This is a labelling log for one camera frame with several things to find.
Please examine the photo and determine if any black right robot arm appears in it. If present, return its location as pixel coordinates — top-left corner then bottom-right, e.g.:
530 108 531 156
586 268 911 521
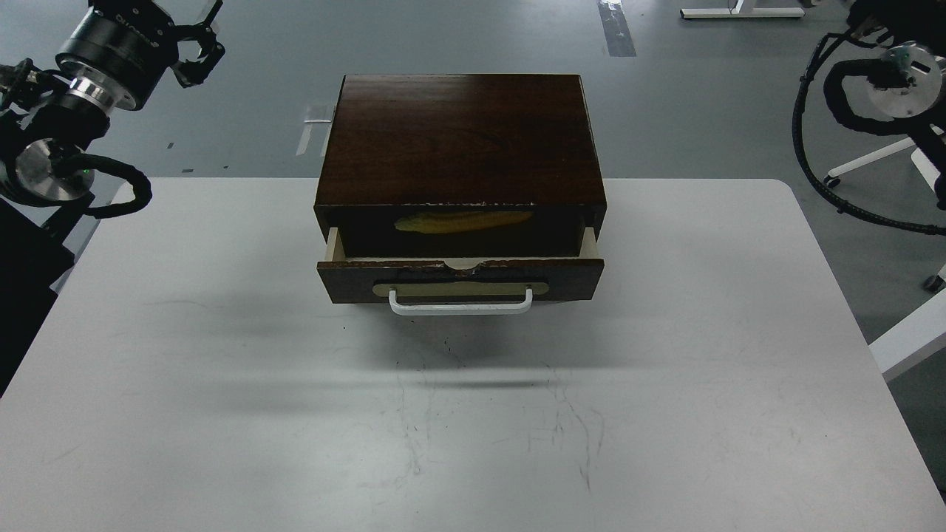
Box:
823 1 945 209

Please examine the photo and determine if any yellow corn cob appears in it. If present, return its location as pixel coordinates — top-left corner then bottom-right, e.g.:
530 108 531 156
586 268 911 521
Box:
393 210 534 233

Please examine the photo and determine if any white wheeled stand base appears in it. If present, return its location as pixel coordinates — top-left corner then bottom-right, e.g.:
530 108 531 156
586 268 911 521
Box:
822 137 916 188

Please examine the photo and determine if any dark wooden drawer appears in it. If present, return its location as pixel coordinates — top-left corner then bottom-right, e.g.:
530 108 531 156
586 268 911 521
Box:
316 228 605 304

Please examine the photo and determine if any white drawer handle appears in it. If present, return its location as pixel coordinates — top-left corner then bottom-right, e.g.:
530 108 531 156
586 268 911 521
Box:
388 287 534 316

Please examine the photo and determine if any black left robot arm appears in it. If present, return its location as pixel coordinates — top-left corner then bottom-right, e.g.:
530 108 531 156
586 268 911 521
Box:
2 1 225 219

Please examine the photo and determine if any white side table edge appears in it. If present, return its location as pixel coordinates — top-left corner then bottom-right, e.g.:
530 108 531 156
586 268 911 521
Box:
869 290 945 383

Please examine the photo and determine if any white desk leg base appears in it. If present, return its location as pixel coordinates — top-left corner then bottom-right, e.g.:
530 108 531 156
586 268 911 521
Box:
679 1 806 20

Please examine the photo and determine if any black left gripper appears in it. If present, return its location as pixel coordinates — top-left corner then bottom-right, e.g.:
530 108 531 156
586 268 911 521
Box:
56 0 227 112

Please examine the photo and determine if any dark wooden drawer cabinet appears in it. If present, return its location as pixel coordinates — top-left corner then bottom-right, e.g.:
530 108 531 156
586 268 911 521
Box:
313 73 606 245

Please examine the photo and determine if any black corrugated cable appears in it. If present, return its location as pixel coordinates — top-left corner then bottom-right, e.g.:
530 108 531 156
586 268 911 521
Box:
791 30 946 237

